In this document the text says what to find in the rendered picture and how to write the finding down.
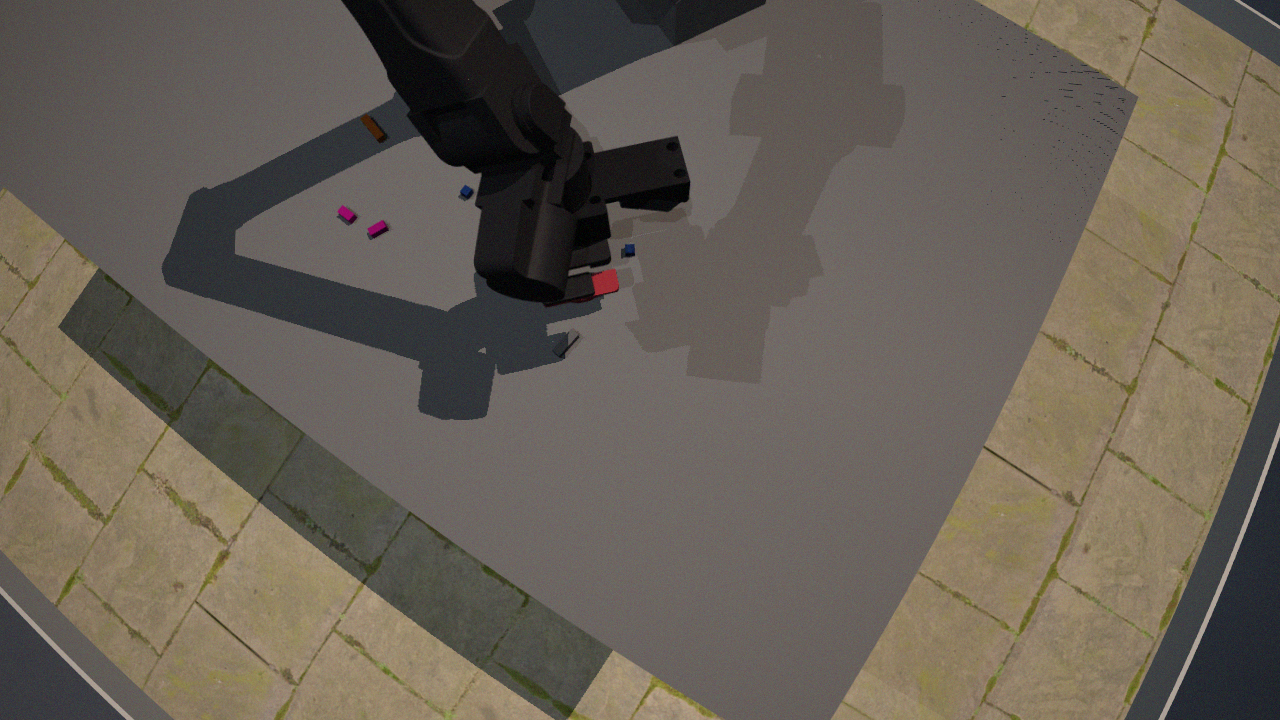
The brown rectangular block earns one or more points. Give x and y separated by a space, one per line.
376 132

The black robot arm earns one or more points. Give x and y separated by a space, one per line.
441 52

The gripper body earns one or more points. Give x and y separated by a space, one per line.
593 254

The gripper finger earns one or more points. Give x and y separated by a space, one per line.
605 282

